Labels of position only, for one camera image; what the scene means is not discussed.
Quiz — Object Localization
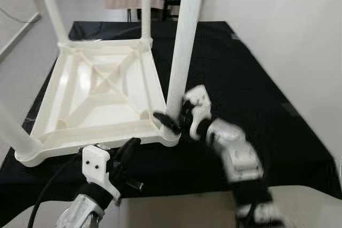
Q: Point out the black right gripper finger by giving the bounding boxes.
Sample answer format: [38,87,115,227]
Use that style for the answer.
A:
[153,112,182,135]

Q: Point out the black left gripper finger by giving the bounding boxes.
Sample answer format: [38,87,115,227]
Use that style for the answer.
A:
[115,138,135,164]
[124,138,142,167]

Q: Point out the white plastic children table top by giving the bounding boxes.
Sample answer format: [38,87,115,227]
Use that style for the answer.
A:
[15,38,181,167]

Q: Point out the white plastic table leg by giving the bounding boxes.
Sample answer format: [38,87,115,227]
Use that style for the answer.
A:
[0,103,42,156]
[165,0,208,122]
[141,0,153,43]
[35,0,70,47]

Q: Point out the black table cloth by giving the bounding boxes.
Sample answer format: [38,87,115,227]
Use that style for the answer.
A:
[0,21,342,207]

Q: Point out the black stool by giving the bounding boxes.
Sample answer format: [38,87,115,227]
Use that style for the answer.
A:
[160,0,180,21]

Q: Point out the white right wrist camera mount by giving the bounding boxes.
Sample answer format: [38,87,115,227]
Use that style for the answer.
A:
[183,85,213,140]

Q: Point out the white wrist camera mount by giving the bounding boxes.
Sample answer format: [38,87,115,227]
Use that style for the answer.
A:
[82,144,121,202]
[183,85,213,140]

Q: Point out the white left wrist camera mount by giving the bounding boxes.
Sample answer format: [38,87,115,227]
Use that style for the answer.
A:
[82,144,121,202]

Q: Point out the black hanging wall cables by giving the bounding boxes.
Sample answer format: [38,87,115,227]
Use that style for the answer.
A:
[0,6,41,26]

